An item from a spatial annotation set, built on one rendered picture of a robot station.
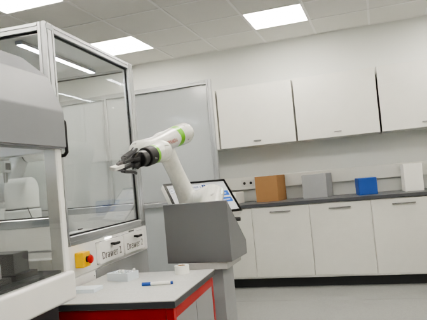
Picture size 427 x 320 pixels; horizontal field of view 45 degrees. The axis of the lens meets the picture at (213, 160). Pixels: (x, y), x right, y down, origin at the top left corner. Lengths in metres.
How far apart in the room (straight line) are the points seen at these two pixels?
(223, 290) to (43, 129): 1.40
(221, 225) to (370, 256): 2.94
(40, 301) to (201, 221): 1.18
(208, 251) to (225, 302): 0.29
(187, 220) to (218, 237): 0.20
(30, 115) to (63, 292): 0.63
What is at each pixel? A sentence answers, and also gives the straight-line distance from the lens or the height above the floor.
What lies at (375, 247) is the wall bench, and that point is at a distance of 5.45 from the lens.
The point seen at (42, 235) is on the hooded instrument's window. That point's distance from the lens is 1.86.
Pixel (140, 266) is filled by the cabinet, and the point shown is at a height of 0.71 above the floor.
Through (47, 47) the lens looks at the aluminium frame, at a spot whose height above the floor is 1.87.
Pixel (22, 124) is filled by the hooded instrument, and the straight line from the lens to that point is 1.79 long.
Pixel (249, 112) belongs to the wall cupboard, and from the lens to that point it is 5.92.
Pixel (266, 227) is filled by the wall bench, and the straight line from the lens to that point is 5.53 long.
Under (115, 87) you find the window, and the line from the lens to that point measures 3.17.
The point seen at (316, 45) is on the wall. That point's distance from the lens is 6.28.
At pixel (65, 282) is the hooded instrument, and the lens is 1.96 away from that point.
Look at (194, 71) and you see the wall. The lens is 6.58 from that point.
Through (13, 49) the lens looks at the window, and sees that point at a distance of 2.62.
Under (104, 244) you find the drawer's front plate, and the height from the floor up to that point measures 0.91.
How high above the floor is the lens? 1.19
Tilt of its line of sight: 2 degrees up
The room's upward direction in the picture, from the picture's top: 5 degrees counter-clockwise
